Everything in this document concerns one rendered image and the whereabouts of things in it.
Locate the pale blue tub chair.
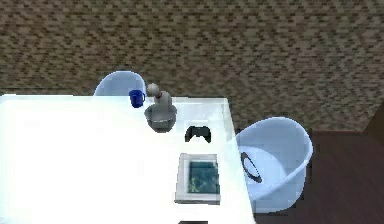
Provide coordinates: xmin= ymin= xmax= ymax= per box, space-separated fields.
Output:
xmin=235 ymin=116 xmax=314 ymax=214
xmin=93 ymin=70 xmax=148 ymax=97

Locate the blue mug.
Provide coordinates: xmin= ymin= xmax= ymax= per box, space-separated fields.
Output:
xmin=128 ymin=89 xmax=147 ymax=109

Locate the black ring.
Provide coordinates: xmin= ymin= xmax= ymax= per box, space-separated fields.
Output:
xmin=240 ymin=151 xmax=263 ymax=184

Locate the white table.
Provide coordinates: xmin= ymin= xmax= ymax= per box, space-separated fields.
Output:
xmin=0 ymin=94 xmax=257 ymax=224

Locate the white book with green cover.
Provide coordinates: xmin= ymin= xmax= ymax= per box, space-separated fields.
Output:
xmin=174 ymin=152 xmax=222 ymax=206

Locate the grey bowl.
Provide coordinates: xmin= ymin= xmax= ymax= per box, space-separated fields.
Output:
xmin=144 ymin=103 xmax=178 ymax=134

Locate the black game controller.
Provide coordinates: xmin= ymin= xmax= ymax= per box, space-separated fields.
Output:
xmin=184 ymin=125 xmax=213 ymax=144

